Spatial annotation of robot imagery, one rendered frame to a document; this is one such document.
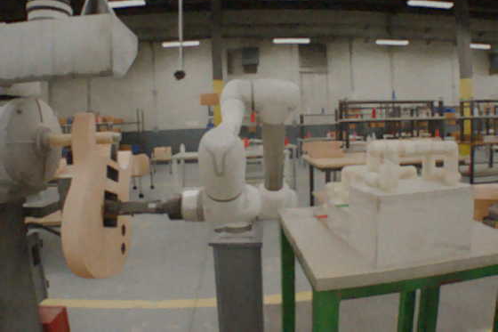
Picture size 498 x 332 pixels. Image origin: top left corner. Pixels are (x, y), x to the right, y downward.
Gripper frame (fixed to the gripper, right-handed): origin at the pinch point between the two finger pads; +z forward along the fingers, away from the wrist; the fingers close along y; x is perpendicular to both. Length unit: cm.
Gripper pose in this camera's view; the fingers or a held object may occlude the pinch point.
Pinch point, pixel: (112, 209)
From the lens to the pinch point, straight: 89.0
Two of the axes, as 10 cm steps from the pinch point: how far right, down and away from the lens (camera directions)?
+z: -10.0, 0.5, -0.5
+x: -0.7, -9.5, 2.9
